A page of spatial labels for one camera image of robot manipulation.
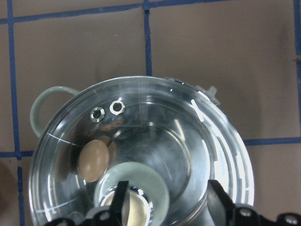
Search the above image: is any pale green cooking pot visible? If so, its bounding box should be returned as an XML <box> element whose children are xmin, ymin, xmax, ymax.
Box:
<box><xmin>30</xmin><ymin>76</ymin><xmax>254</xmax><ymax>226</ymax></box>

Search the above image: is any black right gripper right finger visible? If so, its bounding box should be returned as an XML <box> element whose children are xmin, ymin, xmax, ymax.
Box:
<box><xmin>207</xmin><ymin>180</ymin><xmax>233</xmax><ymax>226</ymax></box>

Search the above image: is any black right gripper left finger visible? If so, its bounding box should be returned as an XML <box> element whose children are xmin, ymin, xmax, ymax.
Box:
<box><xmin>110</xmin><ymin>181</ymin><xmax>129</xmax><ymax>226</ymax></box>

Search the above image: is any brown egg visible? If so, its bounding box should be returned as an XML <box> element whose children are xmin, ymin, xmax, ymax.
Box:
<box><xmin>78</xmin><ymin>139</ymin><xmax>110</xmax><ymax>182</ymax></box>

